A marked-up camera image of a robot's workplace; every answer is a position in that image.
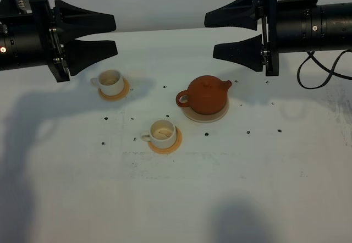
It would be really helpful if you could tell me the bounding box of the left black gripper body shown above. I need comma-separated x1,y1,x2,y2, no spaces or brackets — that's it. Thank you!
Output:
29,0,70,82

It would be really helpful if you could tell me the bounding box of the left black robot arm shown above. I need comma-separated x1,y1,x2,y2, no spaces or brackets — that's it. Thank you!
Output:
1,0,118,82

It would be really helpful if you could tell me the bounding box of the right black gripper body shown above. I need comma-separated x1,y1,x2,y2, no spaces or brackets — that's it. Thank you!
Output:
262,0,319,76

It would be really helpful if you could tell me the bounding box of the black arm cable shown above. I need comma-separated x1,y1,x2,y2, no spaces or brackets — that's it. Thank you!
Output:
296,49,352,90

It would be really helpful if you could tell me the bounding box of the far orange round coaster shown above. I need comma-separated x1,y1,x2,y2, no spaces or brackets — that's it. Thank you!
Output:
98,78,130,102

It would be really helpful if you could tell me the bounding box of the near orange round coaster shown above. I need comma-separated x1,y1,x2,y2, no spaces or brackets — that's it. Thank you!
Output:
148,127,182,154

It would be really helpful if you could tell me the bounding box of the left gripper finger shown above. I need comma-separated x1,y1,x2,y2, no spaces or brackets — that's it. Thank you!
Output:
64,40,118,76
54,0,116,40

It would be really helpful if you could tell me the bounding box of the brown clay teapot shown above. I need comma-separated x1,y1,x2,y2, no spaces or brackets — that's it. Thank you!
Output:
175,75,232,115

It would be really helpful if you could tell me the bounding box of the far white teacup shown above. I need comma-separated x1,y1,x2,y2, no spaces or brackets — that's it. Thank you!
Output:
90,70,124,96

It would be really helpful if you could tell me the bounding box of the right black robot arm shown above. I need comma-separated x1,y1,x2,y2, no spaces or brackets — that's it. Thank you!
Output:
204,0,351,76

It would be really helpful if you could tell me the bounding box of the cream round teapot saucer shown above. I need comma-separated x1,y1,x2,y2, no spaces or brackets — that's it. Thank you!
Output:
181,100,229,123

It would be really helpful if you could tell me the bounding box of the orange round coaster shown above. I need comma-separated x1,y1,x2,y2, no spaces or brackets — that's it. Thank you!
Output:
148,127,182,154
98,78,130,102

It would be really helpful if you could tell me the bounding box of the near white teacup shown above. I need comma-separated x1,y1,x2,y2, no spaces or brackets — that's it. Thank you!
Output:
140,119,177,149

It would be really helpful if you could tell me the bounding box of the white teacup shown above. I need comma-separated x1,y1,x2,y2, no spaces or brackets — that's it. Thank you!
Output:
140,119,177,149
90,70,124,96

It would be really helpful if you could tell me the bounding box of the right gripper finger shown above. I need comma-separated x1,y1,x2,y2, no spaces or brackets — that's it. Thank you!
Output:
213,35,263,71
204,0,260,30

